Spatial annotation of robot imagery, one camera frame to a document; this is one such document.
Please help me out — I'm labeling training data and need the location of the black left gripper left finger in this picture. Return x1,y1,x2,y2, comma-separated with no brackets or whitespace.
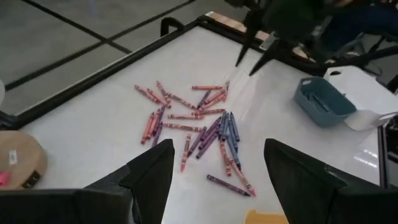
0,139,175,224

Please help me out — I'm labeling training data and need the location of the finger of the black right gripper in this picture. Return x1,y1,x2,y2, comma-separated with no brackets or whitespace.
235,29,257,67
249,42,282,77

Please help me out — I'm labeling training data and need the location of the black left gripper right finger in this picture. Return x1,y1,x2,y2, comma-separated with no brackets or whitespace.
263,138,398,224

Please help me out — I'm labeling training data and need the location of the blue crayon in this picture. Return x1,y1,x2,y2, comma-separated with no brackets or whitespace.
222,112,233,147
224,133,243,171
309,93,331,113
218,110,228,141
229,111,241,143

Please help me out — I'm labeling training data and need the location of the purple crayon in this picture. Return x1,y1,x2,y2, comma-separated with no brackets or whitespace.
200,117,222,142
195,131,220,160
187,126,208,158
152,105,166,137
197,89,213,110
198,124,221,151
206,174,251,197
151,121,164,147

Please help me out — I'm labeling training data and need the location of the red crayon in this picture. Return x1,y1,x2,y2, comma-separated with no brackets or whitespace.
180,133,192,173
222,80,231,103
134,84,162,105
191,85,223,91
190,108,226,117
219,139,233,177
146,88,172,110
200,93,228,111
167,113,205,121
167,92,198,110
140,111,155,146
228,156,257,197
162,123,203,133
155,80,172,103
146,109,160,141
203,89,226,106

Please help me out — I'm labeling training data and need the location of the yellow plastic basket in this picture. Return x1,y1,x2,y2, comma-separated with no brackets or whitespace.
244,208,289,224

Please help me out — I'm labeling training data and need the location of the person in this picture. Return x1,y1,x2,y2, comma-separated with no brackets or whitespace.
320,0,398,52

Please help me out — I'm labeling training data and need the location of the black office chair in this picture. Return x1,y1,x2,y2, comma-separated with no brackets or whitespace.
310,34,398,78

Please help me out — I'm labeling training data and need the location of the blue plastic basket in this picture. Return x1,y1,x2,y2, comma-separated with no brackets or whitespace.
292,77,358,128

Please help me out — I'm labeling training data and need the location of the white plastic basket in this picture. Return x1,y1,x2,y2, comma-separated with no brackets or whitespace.
323,65,398,131

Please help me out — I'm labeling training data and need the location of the wooden lamp base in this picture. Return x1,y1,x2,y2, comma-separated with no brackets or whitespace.
0,130,48,190

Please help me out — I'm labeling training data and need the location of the pink small object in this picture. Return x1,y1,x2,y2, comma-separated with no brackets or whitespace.
0,170,12,187

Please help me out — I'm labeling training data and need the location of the black arched frame handle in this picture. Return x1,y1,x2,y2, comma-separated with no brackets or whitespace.
160,17,185,37

